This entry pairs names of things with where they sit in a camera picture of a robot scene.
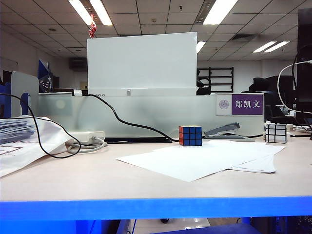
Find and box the twin tube ceiling light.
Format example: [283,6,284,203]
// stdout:
[253,40,291,53]
[68,0,113,26]

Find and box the blue triangular poster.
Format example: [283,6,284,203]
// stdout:
[38,58,53,93]

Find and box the dark wall air conditioner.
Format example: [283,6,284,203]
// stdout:
[69,57,88,71]

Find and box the black partition base strip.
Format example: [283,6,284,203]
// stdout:
[104,137,173,144]

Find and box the thick black cable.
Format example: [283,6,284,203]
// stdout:
[86,94,180,143]

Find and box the white board panel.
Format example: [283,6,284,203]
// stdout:
[87,31,198,97]

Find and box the black bulky bag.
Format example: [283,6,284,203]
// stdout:
[248,75,297,93]

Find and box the white paper sheet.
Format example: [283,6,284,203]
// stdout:
[116,140,271,182]
[229,156,276,174]
[207,140,286,171]

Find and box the black shelf rack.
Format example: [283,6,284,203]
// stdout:
[198,67,234,93]

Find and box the colourful Rubik's cube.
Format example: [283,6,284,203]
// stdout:
[178,125,203,147]

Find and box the white USB cable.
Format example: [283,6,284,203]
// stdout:
[277,60,312,114]

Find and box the white rounded partition panel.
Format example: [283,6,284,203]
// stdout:
[11,71,39,117]

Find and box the frosted glass desk partition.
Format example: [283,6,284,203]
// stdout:
[38,92,265,138]

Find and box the blue table edge strip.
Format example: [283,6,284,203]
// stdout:
[0,196,312,221]

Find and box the grey power strip cable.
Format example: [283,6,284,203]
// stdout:
[65,136,109,154]

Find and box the black monitor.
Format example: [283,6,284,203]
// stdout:
[296,8,312,117]

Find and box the stack of printed papers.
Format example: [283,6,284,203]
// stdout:
[0,116,78,178]
[0,118,37,144]

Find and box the white power strip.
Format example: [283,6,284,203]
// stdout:
[68,131,106,144]

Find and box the purple and white name plate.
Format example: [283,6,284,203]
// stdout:
[215,94,265,117]

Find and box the black office chair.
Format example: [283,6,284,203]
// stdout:
[196,70,212,96]

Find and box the red hanging ornament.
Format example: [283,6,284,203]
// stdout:
[89,14,98,39]

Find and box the silver mirror cube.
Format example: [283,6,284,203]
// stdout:
[265,123,289,143]

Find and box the grey stapler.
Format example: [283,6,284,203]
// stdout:
[204,122,255,142]

